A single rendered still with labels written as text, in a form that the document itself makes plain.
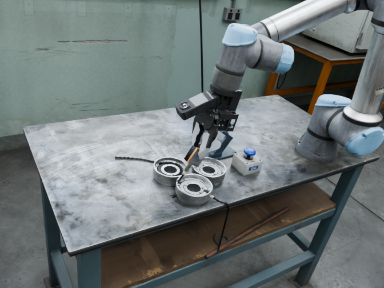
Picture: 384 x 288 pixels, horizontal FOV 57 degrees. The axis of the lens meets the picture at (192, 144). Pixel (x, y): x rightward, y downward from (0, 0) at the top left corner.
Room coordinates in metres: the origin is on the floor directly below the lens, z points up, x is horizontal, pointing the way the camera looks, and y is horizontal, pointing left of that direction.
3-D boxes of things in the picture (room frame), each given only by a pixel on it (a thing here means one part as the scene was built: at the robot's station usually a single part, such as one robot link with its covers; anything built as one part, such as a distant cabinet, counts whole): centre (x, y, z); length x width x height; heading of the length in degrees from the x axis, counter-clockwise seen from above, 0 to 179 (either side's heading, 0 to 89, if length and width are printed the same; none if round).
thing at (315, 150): (1.18, -0.47, 0.85); 0.15 x 0.15 x 0.10
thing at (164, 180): (0.88, 0.05, 0.82); 0.10 x 0.10 x 0.04
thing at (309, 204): (1.13, -0.08, 0.40); 1.17 x 0.59 x 0.80; 126
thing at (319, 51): (3.36, -1.35, 0.39); 1.50 x 0.62 x 0.78; 126
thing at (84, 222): (1.13, -0.08, 0.79); 1.20 x 0.60 x 0.02; 126
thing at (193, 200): (0.81, -0.03, 0.82); 0.10 x 0.10 x 0.04
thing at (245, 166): (1.00, -0.19, 0.82); 0.08 x 0.07 x 0.05; 126
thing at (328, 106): (1.18, -0.47, 0.97); 0.13 x 0.12 x 0.14; 23
